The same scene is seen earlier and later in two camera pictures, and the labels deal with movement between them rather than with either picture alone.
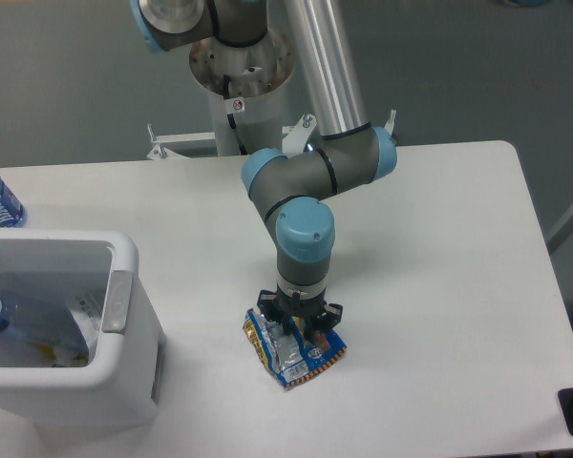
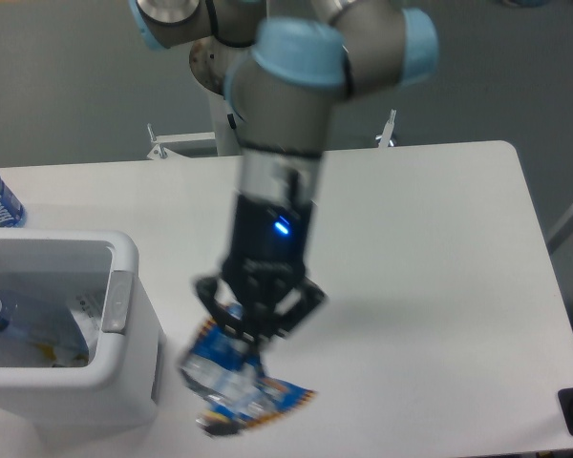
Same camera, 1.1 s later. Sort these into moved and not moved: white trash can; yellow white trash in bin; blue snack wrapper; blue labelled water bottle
Moved: blue snack wrapper
Not moved: blue labelled water bottle; yellow white trash in bin; white trash can
